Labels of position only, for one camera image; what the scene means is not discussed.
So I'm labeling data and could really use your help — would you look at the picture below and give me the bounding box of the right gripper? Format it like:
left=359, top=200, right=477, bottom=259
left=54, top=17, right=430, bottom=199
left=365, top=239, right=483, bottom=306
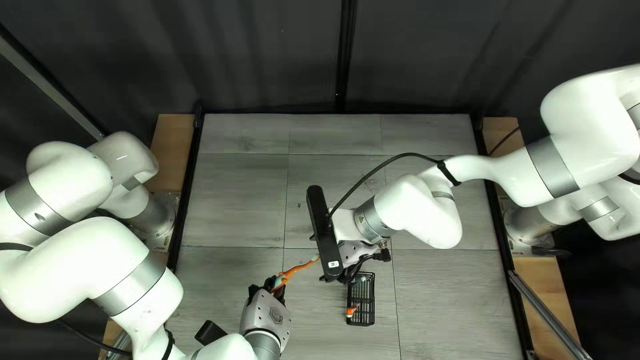
left=331, top=207, right=387, bottom=271

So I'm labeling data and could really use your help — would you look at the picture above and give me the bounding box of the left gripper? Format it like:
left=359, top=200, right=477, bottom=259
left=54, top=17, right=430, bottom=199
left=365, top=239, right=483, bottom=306
left=240, top=283, right=294, bottom=351

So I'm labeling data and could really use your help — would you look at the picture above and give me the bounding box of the orange animal-shaped toothbrush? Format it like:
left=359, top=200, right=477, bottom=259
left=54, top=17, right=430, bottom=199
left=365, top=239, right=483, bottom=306
left=265, top=254, right=322, bottom=296

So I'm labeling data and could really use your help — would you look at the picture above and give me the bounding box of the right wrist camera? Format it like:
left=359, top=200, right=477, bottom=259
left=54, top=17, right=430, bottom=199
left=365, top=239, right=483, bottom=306
left=306, top=185, right=345, bottom=283

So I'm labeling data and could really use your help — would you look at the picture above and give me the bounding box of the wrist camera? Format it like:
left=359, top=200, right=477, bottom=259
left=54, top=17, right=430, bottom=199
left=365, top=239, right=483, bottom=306
left=306, top=185, right=345, bottom=283
left=195, top=320, right=229, bottom=347

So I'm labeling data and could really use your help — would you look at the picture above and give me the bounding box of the black wire toothbrush holder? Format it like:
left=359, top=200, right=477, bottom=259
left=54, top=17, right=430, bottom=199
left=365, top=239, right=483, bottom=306
left=346, top=271, right=376, bottom=327

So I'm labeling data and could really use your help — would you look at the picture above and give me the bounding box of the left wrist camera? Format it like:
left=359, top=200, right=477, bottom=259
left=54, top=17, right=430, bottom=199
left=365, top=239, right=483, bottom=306
left=195, top=320, right=229, bottom=347

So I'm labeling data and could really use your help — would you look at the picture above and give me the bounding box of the black cable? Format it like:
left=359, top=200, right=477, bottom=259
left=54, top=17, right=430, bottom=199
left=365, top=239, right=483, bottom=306
left=55, top=319, right=135, bottom=359
left=327, top=127, right=521, bottom=219

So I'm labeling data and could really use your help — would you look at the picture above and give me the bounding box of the black frame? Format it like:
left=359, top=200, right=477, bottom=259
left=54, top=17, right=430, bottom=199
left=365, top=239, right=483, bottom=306
left=0, top=0, right=596, bottom=360

